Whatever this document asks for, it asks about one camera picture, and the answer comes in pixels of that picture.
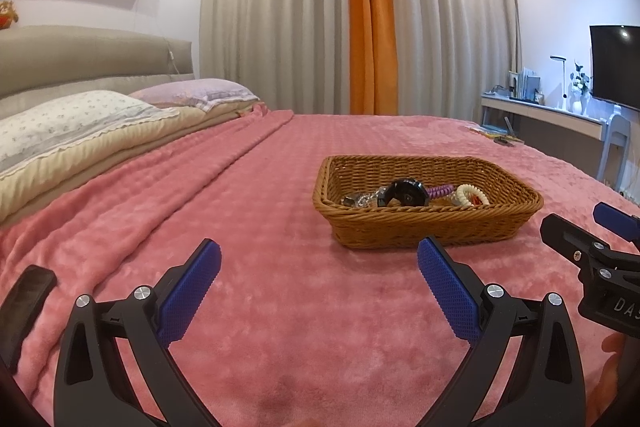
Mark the grey curtain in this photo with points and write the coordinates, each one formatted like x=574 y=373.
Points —
x=450 y=27
x=275 y=17

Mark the pink pillow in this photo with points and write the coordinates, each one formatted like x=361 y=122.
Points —
x=200 y=92

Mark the small black item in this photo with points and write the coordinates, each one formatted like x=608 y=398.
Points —
x=505 y=141

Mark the orange curtain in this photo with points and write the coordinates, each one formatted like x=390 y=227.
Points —
x=370 y=32

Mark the yellow packet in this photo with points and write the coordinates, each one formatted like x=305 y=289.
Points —
x=487 y=132

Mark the black television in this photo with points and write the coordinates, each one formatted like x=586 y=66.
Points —
x=617 y=67

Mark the black round hair accessory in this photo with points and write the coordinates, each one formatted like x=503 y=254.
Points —
x=400 y=194

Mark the white desk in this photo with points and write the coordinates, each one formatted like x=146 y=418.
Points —
x=540 y=112

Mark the silver metal hair clip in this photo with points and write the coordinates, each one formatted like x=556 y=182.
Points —
x=360 y=199

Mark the white chair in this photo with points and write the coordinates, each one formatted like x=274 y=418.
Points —
x=617 y=137

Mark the row of books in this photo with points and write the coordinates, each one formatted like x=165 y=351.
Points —
x=527 y=87

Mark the orange plush toy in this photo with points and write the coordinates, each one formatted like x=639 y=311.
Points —
x=6 y=14

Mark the beige padded headboard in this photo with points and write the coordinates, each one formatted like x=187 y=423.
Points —
x=75 y=57

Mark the brown wicker basket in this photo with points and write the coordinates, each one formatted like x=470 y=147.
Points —
x=425 y=227

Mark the beige quilt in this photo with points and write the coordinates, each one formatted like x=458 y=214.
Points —
x=125 y=147

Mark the white floral pillow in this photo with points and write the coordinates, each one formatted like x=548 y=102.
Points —
x=75 y=117

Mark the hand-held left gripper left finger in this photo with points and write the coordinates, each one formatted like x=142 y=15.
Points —
x=190 y=297

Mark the pink fleece blanket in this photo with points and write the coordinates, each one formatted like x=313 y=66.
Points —
x=300 y=332

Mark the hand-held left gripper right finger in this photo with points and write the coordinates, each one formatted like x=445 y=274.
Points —
x=450 y=297

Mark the white vase with flowers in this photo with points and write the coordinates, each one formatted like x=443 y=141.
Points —
x=579 y=104

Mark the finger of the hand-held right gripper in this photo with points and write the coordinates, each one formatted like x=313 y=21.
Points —
x=560 y=234
x=617 y=222

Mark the person's right hand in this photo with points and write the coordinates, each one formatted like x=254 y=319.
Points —
x=612 y=347

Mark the white desk lamp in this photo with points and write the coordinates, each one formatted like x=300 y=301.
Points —
x=564 y=77

